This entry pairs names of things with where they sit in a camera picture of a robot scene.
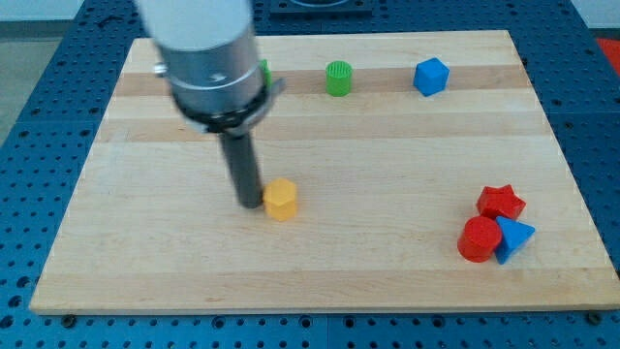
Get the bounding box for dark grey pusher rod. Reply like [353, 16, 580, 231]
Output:
[219, 133, 263, 208]

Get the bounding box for yellow hexagon block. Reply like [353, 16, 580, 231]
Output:
[263, 178, 297, 221]

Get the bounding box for green block behind arm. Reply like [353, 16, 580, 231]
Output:
[260, 59, 272, 88]

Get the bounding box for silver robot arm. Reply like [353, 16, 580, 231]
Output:
[135, 0, 284, 208]

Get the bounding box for green cylinder block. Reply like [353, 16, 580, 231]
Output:
[325, 60, 353, 97]

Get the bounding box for wooden board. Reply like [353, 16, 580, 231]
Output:
[30, 30, 619, 315]

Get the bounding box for blue cube block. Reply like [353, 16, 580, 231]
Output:
[413, 57, 450, 97]

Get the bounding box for red cylinder block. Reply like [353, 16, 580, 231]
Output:
[457, 215, 503, 263]

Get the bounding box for red star block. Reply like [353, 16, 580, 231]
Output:
[476, 184, 526, 220]

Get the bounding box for blue triangle block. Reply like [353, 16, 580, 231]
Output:
[495, 216, 536, 265]

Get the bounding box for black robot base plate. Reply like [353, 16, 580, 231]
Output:
[269, 0, 374, 16]

